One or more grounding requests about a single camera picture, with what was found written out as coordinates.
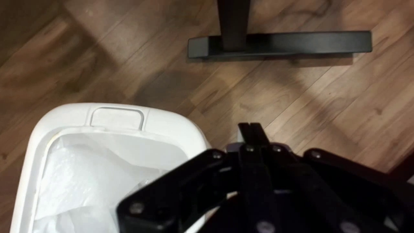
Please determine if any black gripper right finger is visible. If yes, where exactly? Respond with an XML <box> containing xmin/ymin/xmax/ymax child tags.
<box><xmin>251</xmin><ymin>121</ymin><xmax>414</xmax><ymax>233</ymax></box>

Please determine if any white trash bin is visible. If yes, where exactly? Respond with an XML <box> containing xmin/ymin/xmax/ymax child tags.
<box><xmin>9</xmin><ymin>101</ymin><xmax>213</xmax><ymax>233</ymax></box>

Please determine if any black metal table foot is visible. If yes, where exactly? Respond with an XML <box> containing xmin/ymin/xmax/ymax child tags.
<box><xmin>186</xmin><ymin>0</ymin><xmax>374</xmax><ymax>61</ymax></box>

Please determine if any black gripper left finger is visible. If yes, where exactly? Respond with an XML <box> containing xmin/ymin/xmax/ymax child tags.
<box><xmin>115</xmin><ymin>121</ymin><xmax>261</xmax><ymax>233</ymax></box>

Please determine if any white plastic bin liner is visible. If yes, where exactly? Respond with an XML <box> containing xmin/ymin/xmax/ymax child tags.
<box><xmin>32</xmin><ymin>132</ymin><xmax>191</xmax><ymax>233</ymax></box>

